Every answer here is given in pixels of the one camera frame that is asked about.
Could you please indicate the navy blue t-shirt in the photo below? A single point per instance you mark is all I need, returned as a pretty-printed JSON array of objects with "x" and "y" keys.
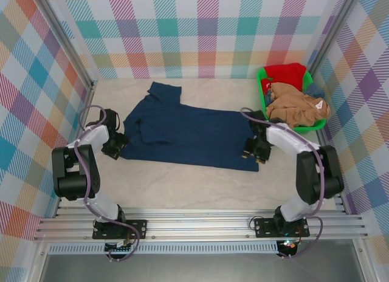
[{"x": 194, "y": 133}]

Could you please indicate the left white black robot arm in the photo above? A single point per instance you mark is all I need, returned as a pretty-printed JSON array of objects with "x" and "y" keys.
[{"x": 73, "y": 169}]

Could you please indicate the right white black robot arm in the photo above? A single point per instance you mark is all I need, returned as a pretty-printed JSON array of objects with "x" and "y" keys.
[{"x": 316, "y": 172}]

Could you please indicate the tan t-shirt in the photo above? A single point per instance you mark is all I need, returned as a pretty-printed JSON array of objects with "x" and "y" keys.
[{"x": 288, "y": 108}]

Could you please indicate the green plastic basket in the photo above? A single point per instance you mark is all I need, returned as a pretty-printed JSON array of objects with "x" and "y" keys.
[{"x": 261, "y": 90}]

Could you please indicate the red t-shirt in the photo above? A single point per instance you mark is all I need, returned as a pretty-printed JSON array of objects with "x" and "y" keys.
[{"x": 285, "y": 73}]

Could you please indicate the black controller board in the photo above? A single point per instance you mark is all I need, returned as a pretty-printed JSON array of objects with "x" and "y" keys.
[
  {"x": 288, "y": 248},
  {"x": 117, "y": 249}
]

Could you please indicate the grey metal panel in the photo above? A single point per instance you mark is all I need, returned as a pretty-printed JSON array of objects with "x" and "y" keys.
[{"x": 197, "y": 270}]

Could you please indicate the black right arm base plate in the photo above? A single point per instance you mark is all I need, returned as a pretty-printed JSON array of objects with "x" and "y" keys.
[{"x": 261, "y": 227}]

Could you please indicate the aluminium mounting rail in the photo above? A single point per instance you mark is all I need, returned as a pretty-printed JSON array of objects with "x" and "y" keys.
[{"x": 197, "y": 227}]

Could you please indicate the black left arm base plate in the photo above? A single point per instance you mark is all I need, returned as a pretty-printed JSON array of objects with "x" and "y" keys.
[{"x": 138, "y": 227}]

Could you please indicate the aluminium frame post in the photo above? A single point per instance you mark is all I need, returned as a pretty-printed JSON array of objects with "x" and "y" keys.
[
  {"x": 65, "y": 42},
  {"x": 334, "y": 29}
]

